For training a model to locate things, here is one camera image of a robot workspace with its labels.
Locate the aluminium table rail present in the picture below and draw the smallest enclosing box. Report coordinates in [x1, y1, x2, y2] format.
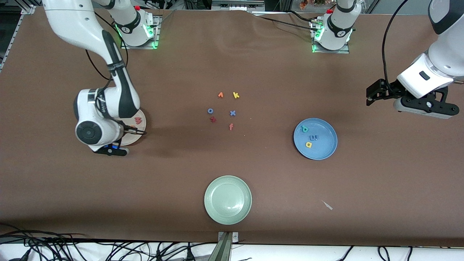
[0, 4, 36, 73]

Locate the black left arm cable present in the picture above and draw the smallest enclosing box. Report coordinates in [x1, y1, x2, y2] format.
[381, 0, 408, 91]

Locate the brown table cover sheet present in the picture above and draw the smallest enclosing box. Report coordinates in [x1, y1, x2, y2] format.
[0, 7, 464, 247]

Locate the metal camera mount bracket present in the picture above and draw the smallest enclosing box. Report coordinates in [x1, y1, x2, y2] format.
[208, 232, 240, 261]

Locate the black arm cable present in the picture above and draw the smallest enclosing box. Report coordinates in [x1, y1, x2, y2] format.
[85, 11, 128, 81]
[381, 0, 408, 91]

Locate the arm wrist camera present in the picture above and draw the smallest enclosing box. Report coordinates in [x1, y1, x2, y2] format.
[93, 144, 130, 157]
[393, 89, 460, 119]

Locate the aluminium frame bar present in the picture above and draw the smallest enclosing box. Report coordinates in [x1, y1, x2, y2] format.
[211, 0, 266, 11]

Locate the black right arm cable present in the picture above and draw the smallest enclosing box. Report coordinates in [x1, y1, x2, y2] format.
[85, 11, 128, 81]

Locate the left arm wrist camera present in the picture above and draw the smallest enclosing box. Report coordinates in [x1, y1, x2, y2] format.
[393, 89, 460, 119]

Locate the blue plate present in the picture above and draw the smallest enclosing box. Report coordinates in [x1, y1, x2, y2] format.
[293, 118, 338, 161]

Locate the beige plate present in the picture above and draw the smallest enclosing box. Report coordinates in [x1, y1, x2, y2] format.
[118, 108, 147, 146]

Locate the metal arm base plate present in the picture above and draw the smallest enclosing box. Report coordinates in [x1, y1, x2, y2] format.
[311, 20, 350, 54]
[121, 14, 162, 50]

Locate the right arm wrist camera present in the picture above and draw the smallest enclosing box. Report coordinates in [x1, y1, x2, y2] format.
[93, 144, 130, 157]

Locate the green plate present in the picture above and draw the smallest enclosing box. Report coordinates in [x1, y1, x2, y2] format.
[204, 175, 252, 225]

